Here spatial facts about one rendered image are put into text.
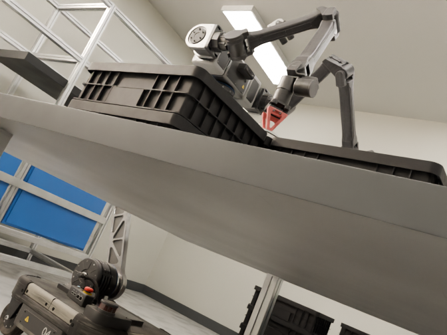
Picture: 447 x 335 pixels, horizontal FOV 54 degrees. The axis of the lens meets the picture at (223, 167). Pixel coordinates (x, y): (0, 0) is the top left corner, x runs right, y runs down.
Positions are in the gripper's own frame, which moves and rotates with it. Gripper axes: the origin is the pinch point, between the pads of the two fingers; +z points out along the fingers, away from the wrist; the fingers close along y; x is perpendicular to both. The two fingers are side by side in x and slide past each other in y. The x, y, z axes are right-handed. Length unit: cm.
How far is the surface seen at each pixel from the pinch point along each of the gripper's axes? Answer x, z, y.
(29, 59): 136, -23, 143
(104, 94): 43, 19, -31
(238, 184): 13, 36, -92
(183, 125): 22, 23, -50
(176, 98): 26, 18, -48
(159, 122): 27, 24, -48
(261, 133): 5.5, 11.7, -32.7
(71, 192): 86, 40, 196
